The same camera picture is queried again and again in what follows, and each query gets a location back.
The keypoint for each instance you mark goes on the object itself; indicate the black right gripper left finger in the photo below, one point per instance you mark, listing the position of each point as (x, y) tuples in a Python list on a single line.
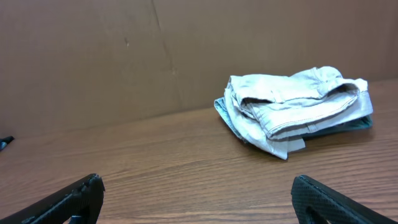
[(79, 202)]

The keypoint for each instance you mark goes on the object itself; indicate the beige folded pants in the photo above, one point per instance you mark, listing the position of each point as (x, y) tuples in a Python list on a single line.
[(273, 112)]

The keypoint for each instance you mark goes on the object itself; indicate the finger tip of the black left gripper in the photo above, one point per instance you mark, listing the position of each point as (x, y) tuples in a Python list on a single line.
[(5, 141)]

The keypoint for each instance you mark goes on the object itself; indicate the light blue folded garment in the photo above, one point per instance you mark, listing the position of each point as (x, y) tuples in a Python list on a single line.
[(357, 124)]

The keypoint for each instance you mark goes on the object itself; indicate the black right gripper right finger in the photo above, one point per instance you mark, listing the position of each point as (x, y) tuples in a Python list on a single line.
[(316, 203)]

